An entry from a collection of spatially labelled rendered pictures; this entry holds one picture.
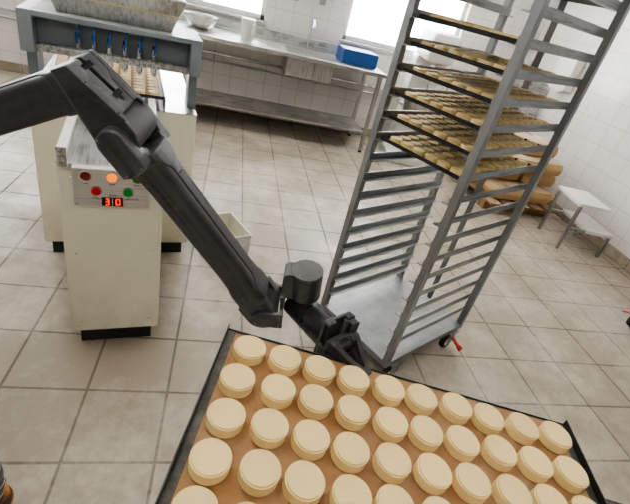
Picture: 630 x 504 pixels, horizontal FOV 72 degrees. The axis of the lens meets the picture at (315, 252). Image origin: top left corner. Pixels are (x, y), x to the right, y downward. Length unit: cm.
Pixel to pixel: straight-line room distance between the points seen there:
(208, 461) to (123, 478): 119
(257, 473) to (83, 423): 137
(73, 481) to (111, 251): 79
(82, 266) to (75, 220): 20
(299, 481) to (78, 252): 143
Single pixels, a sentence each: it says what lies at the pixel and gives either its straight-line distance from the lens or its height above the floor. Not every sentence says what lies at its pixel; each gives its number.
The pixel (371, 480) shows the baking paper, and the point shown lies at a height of 99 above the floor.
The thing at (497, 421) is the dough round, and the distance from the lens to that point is 78.
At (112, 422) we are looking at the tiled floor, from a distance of 187.
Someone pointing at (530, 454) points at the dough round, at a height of 100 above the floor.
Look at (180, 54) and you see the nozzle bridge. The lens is 234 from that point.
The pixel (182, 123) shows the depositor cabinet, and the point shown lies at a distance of 233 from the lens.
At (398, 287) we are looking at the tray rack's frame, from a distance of 257.
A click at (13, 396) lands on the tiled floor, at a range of 202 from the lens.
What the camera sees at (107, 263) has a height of 43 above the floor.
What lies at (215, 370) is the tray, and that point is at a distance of 67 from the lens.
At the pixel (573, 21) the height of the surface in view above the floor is 159.
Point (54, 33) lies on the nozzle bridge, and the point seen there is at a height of 109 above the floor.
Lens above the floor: 151
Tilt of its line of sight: 31 degrees down
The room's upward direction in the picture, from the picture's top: 15 degrees clockwise
